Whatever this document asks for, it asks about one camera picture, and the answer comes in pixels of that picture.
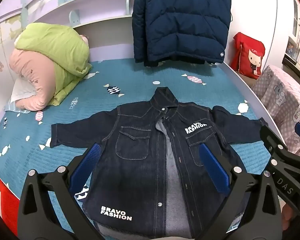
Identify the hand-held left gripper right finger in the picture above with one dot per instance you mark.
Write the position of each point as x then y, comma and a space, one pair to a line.
213, 166

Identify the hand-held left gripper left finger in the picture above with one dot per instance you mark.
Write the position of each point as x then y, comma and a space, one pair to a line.
86, 165

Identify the dark blue denim jeans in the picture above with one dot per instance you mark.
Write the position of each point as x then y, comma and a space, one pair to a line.
140, 167

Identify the person's right hand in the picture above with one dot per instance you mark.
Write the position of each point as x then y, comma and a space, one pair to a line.
288, 213

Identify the pink checked cartoon blanket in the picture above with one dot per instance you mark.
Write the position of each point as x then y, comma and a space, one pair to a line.
282, 97

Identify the red cartoon cushion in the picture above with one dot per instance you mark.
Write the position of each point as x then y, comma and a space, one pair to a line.
248, 55

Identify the plush toy in green cloth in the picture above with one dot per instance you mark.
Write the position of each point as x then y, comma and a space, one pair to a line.
38, 78

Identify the white pillow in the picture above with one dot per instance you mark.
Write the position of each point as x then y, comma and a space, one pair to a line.
21, 90

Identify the teal candy print bedspread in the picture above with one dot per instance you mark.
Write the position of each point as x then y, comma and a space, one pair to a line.
130, 75

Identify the white cabinet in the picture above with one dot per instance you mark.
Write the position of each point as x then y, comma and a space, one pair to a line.
287, 17

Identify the green quilt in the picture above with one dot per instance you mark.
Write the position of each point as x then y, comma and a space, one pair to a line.
57, 45

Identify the navy puffer jacket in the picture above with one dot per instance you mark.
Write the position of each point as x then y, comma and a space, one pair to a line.
180, 22

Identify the white headboard shelf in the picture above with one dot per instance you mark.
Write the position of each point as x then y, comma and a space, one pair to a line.
100, 10

